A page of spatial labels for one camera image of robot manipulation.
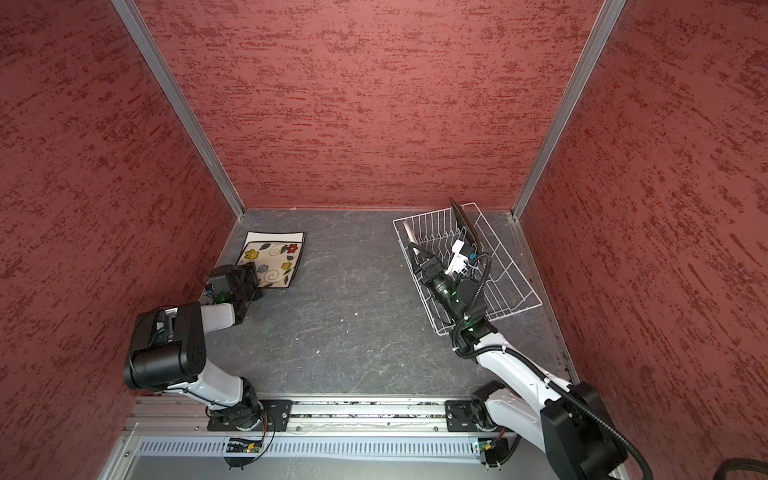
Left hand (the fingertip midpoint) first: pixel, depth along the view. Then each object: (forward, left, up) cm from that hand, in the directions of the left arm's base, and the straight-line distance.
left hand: (261, 269), depth 95 cm
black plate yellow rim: (+19, -70, +2) cm, 72 cm away
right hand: (-9, -47, +22) cm, 52 cm away
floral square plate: (+9, -1, -3) cm, 9 cm away
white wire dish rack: (+20, -60, -2) cm, 63 cm away
